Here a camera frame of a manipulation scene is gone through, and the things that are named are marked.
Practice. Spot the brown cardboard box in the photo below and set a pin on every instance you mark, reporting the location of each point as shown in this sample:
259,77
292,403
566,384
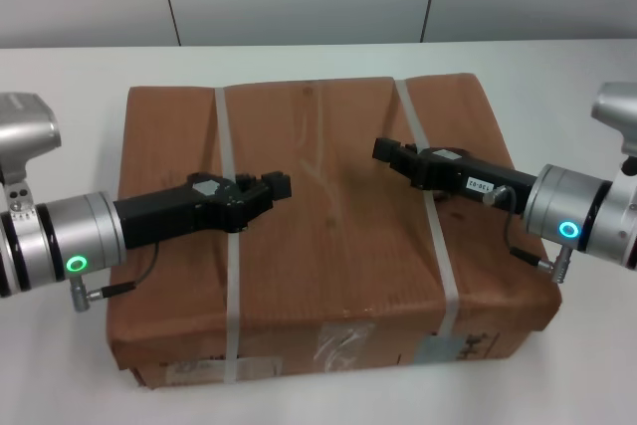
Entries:
338,256

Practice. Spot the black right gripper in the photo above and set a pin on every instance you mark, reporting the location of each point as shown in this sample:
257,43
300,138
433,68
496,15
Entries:
458,176

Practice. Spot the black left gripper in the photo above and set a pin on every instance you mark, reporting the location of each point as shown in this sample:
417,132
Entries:
159,216

